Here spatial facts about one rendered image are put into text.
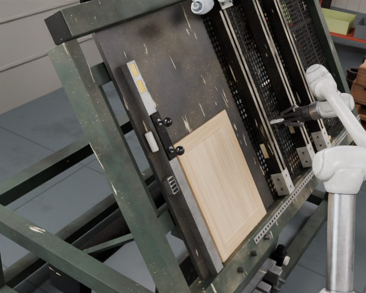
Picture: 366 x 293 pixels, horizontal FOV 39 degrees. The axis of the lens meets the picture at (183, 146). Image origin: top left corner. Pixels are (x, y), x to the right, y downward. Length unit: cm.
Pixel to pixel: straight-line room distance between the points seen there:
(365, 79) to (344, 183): 272
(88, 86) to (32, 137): 310
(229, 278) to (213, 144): 59
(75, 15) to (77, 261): 113
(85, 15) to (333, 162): 103
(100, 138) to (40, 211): 217
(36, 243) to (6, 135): 254
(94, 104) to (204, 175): 66
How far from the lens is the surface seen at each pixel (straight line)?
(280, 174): 268
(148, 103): 203
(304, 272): 367
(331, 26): 762
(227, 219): 234
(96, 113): 183
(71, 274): 245
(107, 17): 192
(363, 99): 472
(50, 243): 251
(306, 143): 297
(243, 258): 236
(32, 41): 537
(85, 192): 414
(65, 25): 180
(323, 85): 240
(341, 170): 197
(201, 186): 222
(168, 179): 209
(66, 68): 186
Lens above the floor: 246
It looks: 31 degrees down
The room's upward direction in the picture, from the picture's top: 5 degrees clockwise
